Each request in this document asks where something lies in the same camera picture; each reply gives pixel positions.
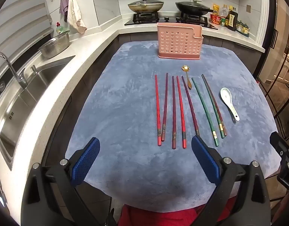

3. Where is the stainless steel sink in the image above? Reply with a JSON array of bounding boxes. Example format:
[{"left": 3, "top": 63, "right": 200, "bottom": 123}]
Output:
[{"left": 0, "top": 55, "right": 76, "bottom": 171}]

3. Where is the black gas stove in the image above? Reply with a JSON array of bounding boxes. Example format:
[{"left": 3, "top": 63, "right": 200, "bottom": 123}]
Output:
[{"left": 124, "top": 12, "right": 219, "bottom": 31}]

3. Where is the black wok with glass lid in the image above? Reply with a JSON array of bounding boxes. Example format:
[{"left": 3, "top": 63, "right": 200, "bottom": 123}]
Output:
[{"left": 175, "top": 0, "right": 218, "bottom": 15}]

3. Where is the white hanging towel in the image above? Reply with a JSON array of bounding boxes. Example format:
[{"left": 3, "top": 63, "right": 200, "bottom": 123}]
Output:
[{"left": 67, "top": 0, "right": 88, "bottom": 34}]

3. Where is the green chopstick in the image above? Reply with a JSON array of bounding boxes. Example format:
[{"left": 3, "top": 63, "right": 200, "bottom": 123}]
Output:
[
  {"left": 191, "top": 78, "right": 220, "bottom": 147},
  {"left": 201, "top": 74, "right": 225, "bottom": 139}
]

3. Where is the brown chopstick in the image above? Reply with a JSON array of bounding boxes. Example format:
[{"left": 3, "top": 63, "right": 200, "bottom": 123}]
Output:
[{"left": 203, "top": 76, "right": 228, "bottom": 136}]

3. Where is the green-lidded spice jar set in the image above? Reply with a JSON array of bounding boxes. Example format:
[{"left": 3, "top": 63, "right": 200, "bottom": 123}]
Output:
[{"left": 236, "top": 21, "right": 250, "bottom": 37}]

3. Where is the dark soy sauce bottle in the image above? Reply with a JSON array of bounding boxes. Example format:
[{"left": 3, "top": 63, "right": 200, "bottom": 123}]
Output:
[{"left": 227, "top": 11, "right": 238, "bottom": 31}]

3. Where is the steel colander bowl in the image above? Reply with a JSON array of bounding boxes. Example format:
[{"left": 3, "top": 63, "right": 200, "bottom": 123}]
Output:
[{"left": 38, "top": 30, "right": 71, "bottom": 59}]

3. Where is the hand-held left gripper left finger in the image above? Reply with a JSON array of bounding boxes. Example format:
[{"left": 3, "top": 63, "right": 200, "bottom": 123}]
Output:
[{"left": 21, "top": 137, "right": 117, "bottom": 226}]

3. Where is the gold metal spoon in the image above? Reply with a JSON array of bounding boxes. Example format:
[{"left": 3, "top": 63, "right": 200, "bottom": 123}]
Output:
[{"left": 181, "top": 65, "right": 192, "bottom": 90}]

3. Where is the purple chopstick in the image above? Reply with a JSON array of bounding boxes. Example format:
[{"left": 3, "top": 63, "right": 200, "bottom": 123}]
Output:
[{"left": 181, "top": 76, "right": 200, "bottom": 136}]

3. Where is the white ceramic spoon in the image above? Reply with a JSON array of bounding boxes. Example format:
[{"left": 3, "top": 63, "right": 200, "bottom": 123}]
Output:
[{"left": 220, "top": 88, "right": 240, "bottom": 121}]

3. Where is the maroon chopstick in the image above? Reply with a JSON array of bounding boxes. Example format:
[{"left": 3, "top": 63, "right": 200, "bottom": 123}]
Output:
[
  {"left": 172, "top": 76, "right": 176, "bottom": 149},
  {"left": 161, "top": 73, "right": 169, "bottom": 142}
]

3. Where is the pink perforated utensil holder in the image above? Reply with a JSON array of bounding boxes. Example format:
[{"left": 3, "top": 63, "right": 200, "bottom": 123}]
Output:
[{"left": 157, "top": 23, "right": 204, "bottom": 60}]

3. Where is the red seasoning container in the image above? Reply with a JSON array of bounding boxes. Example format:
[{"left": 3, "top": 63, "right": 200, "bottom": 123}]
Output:
[{"left": 210, "top": 14, "right": 222, "bottom": 25}]

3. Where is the blue plush mat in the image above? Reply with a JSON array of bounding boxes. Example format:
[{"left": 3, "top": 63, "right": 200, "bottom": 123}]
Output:
[{"left": 64, "top": 41, "right": 279, "bottom": 211}]

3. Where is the glass sliding door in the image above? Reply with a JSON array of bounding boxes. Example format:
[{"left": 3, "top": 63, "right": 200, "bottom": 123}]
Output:
[{"left": 256, "top": 0, "right": 289, "bottom": 142}]

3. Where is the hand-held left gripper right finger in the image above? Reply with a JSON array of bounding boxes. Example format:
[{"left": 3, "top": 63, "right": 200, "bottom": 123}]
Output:
[{"left": 191, "top": 135, "right": 271, "bottom": 226}]

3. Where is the red chopstick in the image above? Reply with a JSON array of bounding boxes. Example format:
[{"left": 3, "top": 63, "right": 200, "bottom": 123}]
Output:
[
  {"left": 177, "top": 76, "right": 187, "bottom": 149},
  {"left": 155, "top": 75, "right": 162, "bottom": 146}
]

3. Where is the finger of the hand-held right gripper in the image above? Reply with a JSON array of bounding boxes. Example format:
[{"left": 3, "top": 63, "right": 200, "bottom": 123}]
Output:
[{"left": 270, "top": 131, "right": 289, "bottom": 162}]

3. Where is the purple hanging cloth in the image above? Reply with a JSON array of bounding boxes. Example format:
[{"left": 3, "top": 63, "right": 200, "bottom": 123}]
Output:
[{"left": 59, "top": 0, "right": 70, "bottom": 22}]

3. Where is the white window blind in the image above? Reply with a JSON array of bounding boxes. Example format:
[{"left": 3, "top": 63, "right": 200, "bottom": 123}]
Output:
[{"left": 0, "top": 0, "right": 53, "bottom": 80}]

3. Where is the beige wok with glass lid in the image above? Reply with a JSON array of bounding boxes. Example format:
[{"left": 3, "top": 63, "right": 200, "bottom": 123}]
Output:
[{"left": 127, "top": 0, "right": 164, "bottom": 13}]

